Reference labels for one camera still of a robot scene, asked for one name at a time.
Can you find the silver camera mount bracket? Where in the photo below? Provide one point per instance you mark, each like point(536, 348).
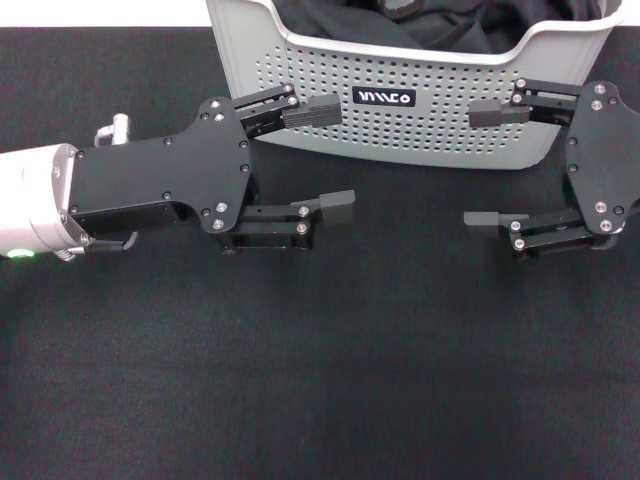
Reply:
point(114, 131)

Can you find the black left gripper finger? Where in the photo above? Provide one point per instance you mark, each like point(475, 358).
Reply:
point(280, 225)
point(310, 114)

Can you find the grey perforated plastic storage box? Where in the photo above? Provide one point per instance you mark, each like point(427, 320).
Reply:
point(425, 135)

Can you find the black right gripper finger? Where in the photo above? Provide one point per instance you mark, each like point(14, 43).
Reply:
point(500, 114)
point(550, 230)

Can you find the black crumpled cloth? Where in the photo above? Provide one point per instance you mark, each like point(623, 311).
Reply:
point(475, 25)

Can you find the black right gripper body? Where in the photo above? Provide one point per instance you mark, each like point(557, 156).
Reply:
point(605, 160)

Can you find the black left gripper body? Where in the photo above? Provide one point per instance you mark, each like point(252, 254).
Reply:
point(150, 175)

